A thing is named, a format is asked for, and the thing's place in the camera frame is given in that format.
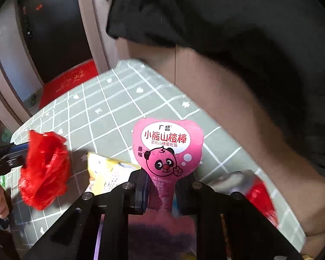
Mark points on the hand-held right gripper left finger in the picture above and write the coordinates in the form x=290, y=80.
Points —
x=137, y=195

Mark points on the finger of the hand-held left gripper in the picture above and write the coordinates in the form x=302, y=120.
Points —
x=16, y=147
x=8, y=161

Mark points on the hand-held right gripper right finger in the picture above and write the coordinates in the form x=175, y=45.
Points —
x=184, y=197

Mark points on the red plastic bag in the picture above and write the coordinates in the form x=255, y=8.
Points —
x=43, y=168

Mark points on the yellow snack packet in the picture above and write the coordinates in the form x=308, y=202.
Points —
x=105, y=173

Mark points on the pink heart snack packet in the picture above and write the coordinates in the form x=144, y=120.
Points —
x=165, y=146

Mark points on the crushed drink can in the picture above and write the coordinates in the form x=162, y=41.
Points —
x=249, y=192

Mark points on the red doormat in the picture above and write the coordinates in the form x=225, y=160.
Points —
x=70, y=84

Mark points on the green checked tablecloth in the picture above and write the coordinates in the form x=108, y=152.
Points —
x=111, y=100

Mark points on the black door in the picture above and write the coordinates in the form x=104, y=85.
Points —
x=51, y=24

